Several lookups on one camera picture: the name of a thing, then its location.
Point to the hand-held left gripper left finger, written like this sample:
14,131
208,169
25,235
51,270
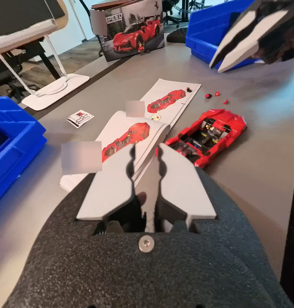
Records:
106,190

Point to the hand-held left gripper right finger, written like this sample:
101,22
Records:
187,190

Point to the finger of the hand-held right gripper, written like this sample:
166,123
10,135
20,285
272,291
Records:
238,26
252,36

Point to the black and red lego piece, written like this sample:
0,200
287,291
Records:
208,96

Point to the red lego car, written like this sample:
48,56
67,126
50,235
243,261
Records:
233,120

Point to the lego instruction booklet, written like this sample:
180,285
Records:
166,89

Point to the lego set box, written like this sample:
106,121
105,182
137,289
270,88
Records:
137,36

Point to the person's left hand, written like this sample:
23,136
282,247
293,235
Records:
141,199

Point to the blue plastic bin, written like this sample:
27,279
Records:
204,31
17,149

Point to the black cloth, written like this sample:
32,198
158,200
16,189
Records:
177,36

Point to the white sticker sheet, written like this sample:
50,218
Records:
79,119

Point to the white rounded pad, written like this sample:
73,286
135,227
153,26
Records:
72,81

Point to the brown wooden desk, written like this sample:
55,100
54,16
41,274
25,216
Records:
44,60

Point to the black office chair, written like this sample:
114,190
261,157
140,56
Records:
5,69

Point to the dark board beige rim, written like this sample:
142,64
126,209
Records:
22,12

